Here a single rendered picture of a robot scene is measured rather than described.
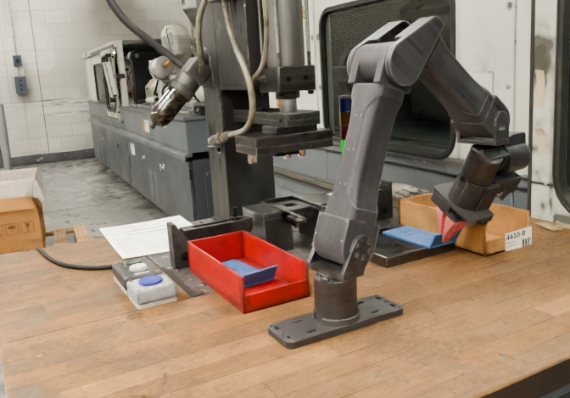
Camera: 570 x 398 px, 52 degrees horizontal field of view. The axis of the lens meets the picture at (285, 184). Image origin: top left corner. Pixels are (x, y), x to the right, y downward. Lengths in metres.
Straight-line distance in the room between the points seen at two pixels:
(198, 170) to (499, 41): 3.05
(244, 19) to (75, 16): 9.22
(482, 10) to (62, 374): 1.31
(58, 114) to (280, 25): 9.24
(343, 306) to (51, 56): 9.66
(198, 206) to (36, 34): 6.45
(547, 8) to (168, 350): 1.08
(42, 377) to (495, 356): 0.58
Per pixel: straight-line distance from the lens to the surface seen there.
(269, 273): 1.04
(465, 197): 1.07
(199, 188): 4.36
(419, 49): 0.87
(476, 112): 0.99
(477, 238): 1.18
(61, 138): 10.36
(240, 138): 1.21
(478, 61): 1.68
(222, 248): 1.16
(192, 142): 4.30
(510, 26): 1.60
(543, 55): 1.47
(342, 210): 0.83
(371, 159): 0.84
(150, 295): 1.00
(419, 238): 1.20
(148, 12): 10.62
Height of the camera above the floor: 1.27
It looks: 11 degrees down
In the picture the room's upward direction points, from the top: 4 degrees counter-clockwise
